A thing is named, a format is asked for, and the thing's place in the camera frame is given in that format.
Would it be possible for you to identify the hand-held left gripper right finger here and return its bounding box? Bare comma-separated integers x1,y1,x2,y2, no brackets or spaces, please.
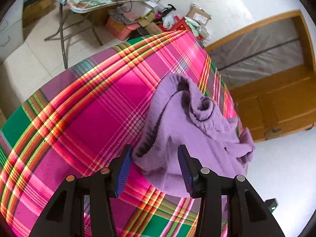
177,144,287,237

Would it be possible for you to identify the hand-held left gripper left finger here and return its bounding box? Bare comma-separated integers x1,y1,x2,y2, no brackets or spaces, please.
29,144,134,237

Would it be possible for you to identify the purple fleece blanket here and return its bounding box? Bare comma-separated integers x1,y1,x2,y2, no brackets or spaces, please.
132,73,256,198

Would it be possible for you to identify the pink plaid bed sheet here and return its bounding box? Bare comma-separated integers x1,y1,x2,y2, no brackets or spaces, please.
0,30,245,237

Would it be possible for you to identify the metal door lock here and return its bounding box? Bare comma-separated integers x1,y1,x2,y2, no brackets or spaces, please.
264,128,282,137

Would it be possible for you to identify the wooden door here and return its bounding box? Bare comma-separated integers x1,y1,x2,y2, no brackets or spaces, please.
231,65,316,143

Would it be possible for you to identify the plastic door curtain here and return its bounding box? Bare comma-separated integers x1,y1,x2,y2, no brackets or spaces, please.
207,17,305,87

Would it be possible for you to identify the pink plastic box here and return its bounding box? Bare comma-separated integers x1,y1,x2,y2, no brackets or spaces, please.
105,17,139,40

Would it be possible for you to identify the open cardboard box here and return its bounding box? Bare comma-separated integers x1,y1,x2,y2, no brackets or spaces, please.
137,17,161,36

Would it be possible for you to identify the cardboard parcel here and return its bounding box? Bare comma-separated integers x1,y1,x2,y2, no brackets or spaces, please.
186,4,212,25

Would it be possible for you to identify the black hand pump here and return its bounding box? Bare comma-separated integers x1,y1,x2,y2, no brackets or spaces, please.
162,4,176,15

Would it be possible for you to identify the folding table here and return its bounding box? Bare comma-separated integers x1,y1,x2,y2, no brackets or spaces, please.
44,0,158,70

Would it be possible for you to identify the white drawer cabinet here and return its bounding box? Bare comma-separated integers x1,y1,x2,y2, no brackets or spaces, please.
0,0,26,63

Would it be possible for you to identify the brown cardboard box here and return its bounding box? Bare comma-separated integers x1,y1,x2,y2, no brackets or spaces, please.
23,0,57,27

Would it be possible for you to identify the wooden door frame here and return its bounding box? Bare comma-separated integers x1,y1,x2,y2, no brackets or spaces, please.
204,9,316,67

